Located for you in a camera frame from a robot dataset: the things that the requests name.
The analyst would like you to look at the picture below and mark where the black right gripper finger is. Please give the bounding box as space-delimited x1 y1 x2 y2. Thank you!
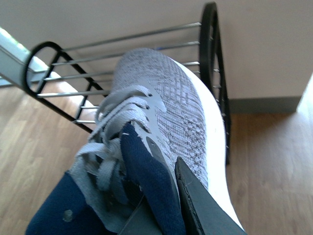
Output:
175 157 245 235

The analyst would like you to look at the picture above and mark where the grey sneaker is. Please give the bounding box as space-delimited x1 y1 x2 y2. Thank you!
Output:
25 47 246 235

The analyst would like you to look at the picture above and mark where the black metal shoe rack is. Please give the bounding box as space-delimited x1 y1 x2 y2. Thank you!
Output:
21 2 231 165

